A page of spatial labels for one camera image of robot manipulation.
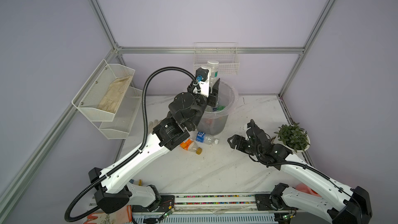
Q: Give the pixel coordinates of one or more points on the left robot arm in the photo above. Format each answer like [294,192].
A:
[112,184]

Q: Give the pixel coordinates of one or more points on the blue label bottle top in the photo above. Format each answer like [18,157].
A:
[204,138]

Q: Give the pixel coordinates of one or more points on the clear bottle green cap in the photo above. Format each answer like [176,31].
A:
[214,66]

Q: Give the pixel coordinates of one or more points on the orange label bottle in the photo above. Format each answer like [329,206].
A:
[192,146]

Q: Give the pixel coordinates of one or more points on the white mesh two-tier shelf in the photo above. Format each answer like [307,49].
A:
[113,126]

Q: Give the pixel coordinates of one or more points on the grey bin with plastic liner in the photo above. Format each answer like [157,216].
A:
[214,123]

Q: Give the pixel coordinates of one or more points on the white wire wall basket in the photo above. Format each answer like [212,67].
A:
[224,53]

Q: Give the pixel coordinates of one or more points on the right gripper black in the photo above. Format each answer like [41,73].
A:
[240,139]

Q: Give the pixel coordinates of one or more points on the green soda bottle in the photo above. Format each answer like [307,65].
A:
[218,108]

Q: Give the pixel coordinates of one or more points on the pink watering can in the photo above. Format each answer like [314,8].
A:
[306,189]

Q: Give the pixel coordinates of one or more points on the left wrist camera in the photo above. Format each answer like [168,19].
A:
[201,84]

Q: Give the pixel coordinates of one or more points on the potted green plant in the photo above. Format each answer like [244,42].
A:
[293,137]

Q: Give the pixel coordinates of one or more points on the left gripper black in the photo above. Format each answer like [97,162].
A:
[212,97]

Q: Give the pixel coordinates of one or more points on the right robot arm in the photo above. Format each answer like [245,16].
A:
[334,202]

